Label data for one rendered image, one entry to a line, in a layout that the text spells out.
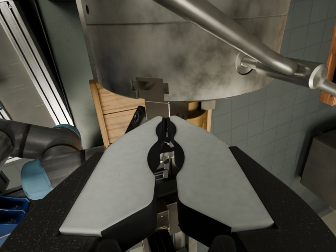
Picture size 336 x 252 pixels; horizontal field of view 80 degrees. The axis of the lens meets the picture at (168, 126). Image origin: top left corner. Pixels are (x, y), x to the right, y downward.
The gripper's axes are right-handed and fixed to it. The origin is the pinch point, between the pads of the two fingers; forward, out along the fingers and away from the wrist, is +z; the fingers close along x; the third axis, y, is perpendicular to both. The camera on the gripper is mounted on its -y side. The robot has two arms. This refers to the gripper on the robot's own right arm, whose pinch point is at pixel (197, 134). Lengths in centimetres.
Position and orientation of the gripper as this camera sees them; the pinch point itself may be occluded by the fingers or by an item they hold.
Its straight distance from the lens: 47.5
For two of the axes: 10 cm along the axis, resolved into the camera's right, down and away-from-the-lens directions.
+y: 0.3, 8.7, 4.9
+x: 3.4, 4.5, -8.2
